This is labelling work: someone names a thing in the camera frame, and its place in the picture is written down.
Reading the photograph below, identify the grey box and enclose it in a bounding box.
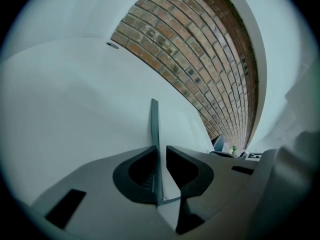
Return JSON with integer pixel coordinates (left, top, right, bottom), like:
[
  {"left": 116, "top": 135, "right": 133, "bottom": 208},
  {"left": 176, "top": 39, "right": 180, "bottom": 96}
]
[{"left": 211, "top": 134, "right": 230, "bottom": 153}]

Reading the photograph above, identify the dark cover notebook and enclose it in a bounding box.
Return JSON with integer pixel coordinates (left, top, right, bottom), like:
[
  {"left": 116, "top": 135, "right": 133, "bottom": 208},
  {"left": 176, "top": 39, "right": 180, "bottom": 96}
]
[{"left": 149, "top": 98, "right": 182, "bottom": 207}]

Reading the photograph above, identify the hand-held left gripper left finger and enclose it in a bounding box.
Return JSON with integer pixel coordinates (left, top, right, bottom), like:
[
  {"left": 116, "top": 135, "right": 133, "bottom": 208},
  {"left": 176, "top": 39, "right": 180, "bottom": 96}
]
[{"left": 23, "top": 145, "right": 176, "bottom": 240}]

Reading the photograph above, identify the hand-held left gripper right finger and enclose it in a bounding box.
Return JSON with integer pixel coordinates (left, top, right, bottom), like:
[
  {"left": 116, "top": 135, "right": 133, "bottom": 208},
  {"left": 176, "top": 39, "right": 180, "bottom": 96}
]
[{"left": 165, "top": 145, "right": 261, "bottom": 235}]

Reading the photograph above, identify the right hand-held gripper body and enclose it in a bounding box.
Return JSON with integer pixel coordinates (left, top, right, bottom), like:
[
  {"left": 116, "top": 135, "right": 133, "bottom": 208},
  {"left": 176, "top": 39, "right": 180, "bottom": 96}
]
[{"left": 246, "top": 151, "right": 263, "bottom": 161}]

